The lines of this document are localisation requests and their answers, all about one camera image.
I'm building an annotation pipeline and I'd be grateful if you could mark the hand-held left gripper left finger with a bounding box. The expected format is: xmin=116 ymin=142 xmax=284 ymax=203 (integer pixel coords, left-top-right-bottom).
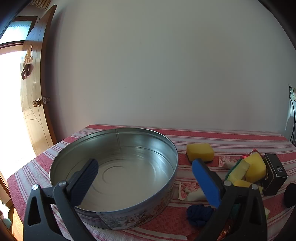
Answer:
xmin=23 ymin=159 xmax=100 ymax=241

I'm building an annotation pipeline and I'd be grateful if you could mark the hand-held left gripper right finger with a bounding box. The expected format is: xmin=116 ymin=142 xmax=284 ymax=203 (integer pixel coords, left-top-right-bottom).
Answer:
xmin=192 ymin=159 xmax=269 ymax=241

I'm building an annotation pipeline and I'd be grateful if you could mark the pink floral packet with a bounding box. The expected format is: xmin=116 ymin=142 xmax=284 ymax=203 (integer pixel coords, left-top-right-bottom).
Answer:
xmin=178 ymin=182 xmax=207 ymax=201
xmin=218 ymin=156 xmax=235 ymax=168

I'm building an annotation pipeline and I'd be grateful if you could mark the blue sock ball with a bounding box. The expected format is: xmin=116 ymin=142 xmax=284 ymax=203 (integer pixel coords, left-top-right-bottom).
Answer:
xmin=186 ymin=204 xmax=214 ymax=229

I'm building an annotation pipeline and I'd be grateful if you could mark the yellow sponge with black base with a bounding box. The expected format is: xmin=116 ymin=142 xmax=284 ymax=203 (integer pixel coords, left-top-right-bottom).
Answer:
xmin=186 ymin=143 xmax=215 ymax=164

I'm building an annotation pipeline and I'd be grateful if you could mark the small plain yellow sponge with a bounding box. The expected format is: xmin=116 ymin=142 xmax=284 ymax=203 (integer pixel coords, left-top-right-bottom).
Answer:
xmin=233 ymin=179 xmax=264 ymax=195

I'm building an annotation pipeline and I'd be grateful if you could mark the round metal tin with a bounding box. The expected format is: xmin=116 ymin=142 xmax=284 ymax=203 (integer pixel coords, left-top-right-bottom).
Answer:
xmin=49 ymin=128 xmax=178 ymax=230

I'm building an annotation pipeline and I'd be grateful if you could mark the large plain yellow sponge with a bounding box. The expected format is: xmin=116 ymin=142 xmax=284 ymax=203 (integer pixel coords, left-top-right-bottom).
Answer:
xmin=244 ymin=154 xmax=267 ymax=183

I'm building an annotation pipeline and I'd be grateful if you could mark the black sock ball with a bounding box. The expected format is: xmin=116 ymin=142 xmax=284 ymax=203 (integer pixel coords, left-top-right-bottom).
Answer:
xmin=284 ymin=183 xmax=296 ymax=208

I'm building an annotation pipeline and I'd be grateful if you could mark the red snack packet white label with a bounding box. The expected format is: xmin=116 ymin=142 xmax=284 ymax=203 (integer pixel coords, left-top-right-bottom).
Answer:
xmin=240 ymin=148 xmax=262 ymax=160

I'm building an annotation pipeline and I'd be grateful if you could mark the black box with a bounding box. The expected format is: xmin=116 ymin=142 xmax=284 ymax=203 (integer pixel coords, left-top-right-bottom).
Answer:
xmin=261 ymin=153 xmax=288 ymax=196

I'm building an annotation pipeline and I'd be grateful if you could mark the wooden door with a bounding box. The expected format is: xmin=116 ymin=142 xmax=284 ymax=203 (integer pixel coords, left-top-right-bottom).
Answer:
xmin=11 ymin=5 xmax=58 ymax=156

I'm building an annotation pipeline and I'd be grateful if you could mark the red gold door ornament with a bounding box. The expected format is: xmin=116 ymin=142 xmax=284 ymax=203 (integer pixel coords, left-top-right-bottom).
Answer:
xmin=20 ymin=45 xmax=34 ymax=80

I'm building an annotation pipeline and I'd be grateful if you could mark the frosted transom window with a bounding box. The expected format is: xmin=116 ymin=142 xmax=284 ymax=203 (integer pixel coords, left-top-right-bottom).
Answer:
xmin=0 ymin=20 xmax=33 ymax=42

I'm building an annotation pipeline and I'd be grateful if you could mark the black cable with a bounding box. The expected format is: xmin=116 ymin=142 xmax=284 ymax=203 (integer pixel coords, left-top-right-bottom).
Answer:
xmin=287 ymin=93 xmax=296 ymax=142

